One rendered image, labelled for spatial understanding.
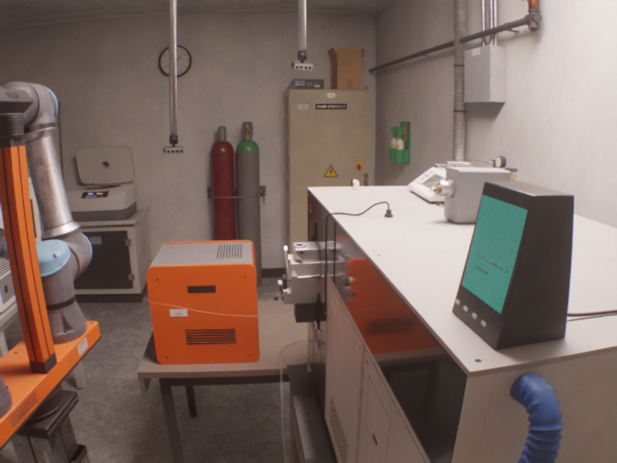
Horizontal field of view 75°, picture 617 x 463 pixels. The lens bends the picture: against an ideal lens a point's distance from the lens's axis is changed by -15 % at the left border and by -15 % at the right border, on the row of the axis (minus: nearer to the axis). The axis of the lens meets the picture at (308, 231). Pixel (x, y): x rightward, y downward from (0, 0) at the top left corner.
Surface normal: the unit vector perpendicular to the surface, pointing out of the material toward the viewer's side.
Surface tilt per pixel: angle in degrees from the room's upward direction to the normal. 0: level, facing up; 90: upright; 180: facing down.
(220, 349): 90
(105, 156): 105
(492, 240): 80
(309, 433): 0
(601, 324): 0
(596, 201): 90
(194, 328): 90
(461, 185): 90
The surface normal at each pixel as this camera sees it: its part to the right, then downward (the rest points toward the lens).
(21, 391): 0.00, -0.97
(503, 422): 0.14, 0.24
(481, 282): -0.97, -0.12
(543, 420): -0.61, 0.11
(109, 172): 0.13, 0.48
